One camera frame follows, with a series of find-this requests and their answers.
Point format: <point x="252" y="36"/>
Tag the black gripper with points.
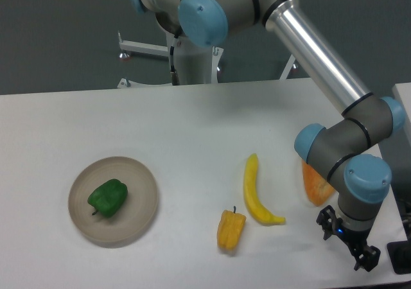
<point x="354" y="235"/>

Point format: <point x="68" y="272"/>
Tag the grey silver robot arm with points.
<point x="338" y="154"/>

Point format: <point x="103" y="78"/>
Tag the yellow bell pepper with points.
<point x="230" y="228"/>

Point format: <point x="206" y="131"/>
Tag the beige round plate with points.
<point x="134" y="217"/>

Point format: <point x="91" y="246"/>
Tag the green bell pepper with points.
<point x="108" y="198"/>

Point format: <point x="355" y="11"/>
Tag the black device at edge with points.
<point x="399" y="254"/>

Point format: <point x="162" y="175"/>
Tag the orange fruit slice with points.
<point x="317" y="189"/>

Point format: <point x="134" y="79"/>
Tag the yellow banana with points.
<point x="256" y="209"/>

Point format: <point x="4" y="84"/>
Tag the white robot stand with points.
<point x="246" y="58"/>

